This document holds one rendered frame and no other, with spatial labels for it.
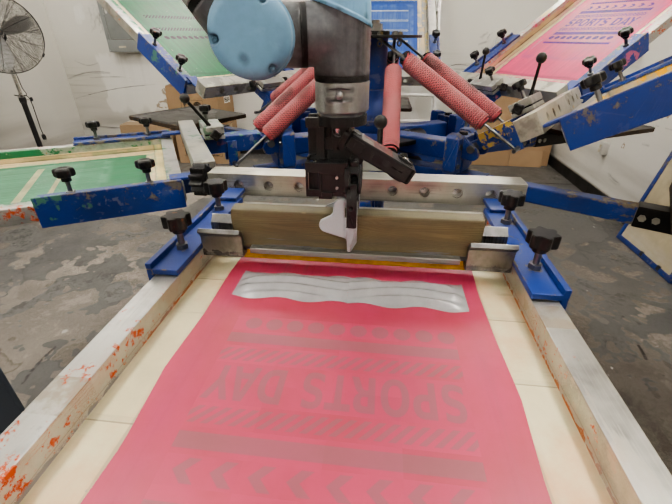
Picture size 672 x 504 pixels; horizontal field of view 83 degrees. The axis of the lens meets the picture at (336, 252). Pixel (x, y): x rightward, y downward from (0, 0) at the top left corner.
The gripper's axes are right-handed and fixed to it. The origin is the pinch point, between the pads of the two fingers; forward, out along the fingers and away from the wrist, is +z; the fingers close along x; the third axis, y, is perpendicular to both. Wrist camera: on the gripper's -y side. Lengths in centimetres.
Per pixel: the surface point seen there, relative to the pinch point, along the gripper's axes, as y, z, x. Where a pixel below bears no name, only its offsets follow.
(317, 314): 4.3, 5.3, 13.9
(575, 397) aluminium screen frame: -25.0, 3.3, 27.1
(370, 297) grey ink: -3.2, 4.8, 9.7
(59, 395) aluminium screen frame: 27.3, 1.6, 33.9
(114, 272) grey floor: 160, 100, -130
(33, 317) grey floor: 175, 100, -84
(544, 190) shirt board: -51, 9, -53
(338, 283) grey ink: 2.0, 4.6, 6.8
